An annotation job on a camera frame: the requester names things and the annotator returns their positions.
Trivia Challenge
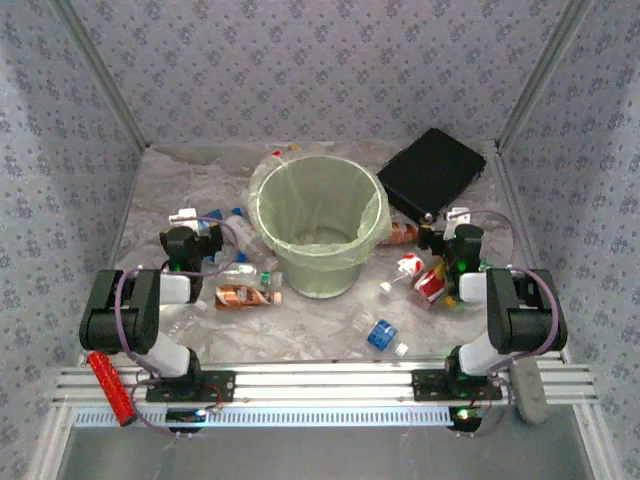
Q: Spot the white slotted cable duct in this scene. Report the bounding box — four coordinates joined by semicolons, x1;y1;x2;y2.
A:
72;405;454;429

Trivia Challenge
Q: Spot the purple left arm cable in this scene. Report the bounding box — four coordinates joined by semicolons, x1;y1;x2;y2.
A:
113;217;241;437

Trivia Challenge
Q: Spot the grey oblong object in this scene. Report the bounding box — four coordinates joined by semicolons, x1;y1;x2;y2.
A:
508;357;550;426

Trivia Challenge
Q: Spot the clear bottle with green cap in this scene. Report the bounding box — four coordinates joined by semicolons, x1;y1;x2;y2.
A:
218;263;284;290

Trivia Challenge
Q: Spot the clear bottle with white label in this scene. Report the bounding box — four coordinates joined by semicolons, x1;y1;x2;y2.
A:
223;213;280;272

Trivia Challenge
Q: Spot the black circuit board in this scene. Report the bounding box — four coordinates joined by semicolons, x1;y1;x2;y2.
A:
448;405;484;434
166;408;209;434

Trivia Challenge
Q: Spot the blue label plastic bottle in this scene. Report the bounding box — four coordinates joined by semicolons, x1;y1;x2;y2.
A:
349;310;410;358

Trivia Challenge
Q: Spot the brown label plastic bottle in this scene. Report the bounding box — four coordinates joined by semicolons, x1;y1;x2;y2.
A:
378;222;421;249
214;283;284;312

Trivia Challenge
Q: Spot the black flat case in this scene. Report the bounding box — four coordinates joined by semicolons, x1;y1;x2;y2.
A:
374;126;488;227

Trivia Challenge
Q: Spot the metal mesh waste bin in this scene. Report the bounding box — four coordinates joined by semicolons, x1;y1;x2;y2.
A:
249;155;389;300

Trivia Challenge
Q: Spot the green plastic bin liner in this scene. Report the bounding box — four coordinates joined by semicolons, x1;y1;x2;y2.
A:
248;153;393;274

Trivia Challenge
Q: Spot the red white label clear bottle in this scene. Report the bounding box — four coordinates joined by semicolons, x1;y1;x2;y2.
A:
378;252;427;297

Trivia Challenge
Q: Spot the red cylinder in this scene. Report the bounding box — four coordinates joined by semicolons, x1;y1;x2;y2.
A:
87;349;137;428

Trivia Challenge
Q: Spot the clear unlabelled plastic bottle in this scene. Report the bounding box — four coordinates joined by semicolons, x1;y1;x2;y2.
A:
167;299;209;344

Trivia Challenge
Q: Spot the aluminium rail frame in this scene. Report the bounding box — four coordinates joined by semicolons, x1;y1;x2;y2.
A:
49;352;601;409

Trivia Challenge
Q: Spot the aluminium frame post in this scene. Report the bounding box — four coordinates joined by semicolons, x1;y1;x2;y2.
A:
52;0;150;150
496;0;594;151

